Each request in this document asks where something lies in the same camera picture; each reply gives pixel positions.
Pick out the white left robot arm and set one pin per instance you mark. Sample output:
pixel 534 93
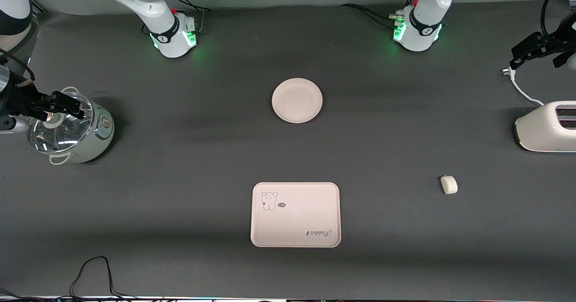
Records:
pixel 427 18

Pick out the pale green electric pot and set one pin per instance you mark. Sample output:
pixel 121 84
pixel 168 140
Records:
pixel 100 135

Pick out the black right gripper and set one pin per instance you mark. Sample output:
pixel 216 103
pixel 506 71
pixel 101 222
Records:
pixel 19 99

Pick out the white steamed bun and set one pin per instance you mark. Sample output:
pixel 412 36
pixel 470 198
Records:
pixel 448 185

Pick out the cream tray with bear print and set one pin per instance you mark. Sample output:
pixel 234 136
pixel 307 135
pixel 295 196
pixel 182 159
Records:
pixel 297 221

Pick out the round cream plate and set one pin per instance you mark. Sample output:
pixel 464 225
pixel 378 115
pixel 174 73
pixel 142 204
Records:
pixel 297 100

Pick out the cream toaster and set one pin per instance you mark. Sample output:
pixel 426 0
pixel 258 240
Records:
pixel 542 128

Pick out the glass pot lid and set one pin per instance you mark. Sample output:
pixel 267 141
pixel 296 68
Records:
pixel 58 137

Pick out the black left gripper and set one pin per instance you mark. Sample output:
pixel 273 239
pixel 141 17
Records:
pixel 552 45

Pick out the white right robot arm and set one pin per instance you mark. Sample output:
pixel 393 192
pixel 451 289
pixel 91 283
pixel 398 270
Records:
pixel 153 5

